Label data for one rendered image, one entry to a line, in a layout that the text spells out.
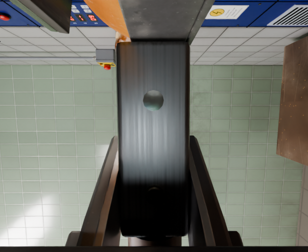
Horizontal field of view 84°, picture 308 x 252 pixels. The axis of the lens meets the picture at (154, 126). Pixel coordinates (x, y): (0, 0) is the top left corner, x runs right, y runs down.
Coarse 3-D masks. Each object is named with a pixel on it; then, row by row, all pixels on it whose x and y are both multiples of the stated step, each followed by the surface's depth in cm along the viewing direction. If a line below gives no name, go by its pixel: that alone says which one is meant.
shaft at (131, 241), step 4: (176, 236) 9; (180, 236) 9; (128, 240) 9; (132, 240) 9; (136, 240) 8; (140, 240) 8; (144, 240) 8; (164, 240) 8; (168, 240) 8; (172, 240) 8; (176, 240) 9; (180, 240) 9; (128, 244) 9; (132, 244) 9; (136, 244) 8; (140, 244) 8; (144, 244) 8; (148, 244) 8; (152, 244) 8; (156, 244) 8; (160, 244) 8; (164, 244) 8; (168, 244) 8; (172, 244) 8; (176, 244) 9; (180, 244) 9
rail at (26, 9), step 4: (12, 0) 28; (16, 0) 28; (16, 4) 29; (20, 4) 29; (20, 8) 30; (24, 8) 30; (28, 8) 30; (28, 12) 31; (32, 12) 31; (32, 16) 33; (36, 16) 32; (36, 20) 34; (40, 20) 34; (44, 24) 36; (48, 24) 36; (48, 28) 38; (52, 28) 37
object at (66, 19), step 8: (24, 0) 27; (32, 0) 27; (40, 0) 29; (48, 0) 31; (56, 0) 33; (64, 0) 36; (32, 8) 29; (40, 8) 29; (48, 8) 31; (56, 8) 33; (64, 8) 36; (40, 16) 32; (48, 16) 32; (56, 16) 34; (64, 16) 36; (56, 24) 35; (64, 24) 37; (64, 32) 39
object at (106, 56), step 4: (96, 52) 93; (100, 52) 93; (104, 52) 93; (108, 52) 93; (112, 52) 93; (96, 56) 93; (100, 56) 93; (104, 56) 93; (108, 56) 93; (112, 56) 93; (96, 60) 94; (100, 60) 94; (104, 60) 94; (108, 60) 94; (112, 60) 94; (104, 64) 98; (108, 64) 98; (112, 64) 98
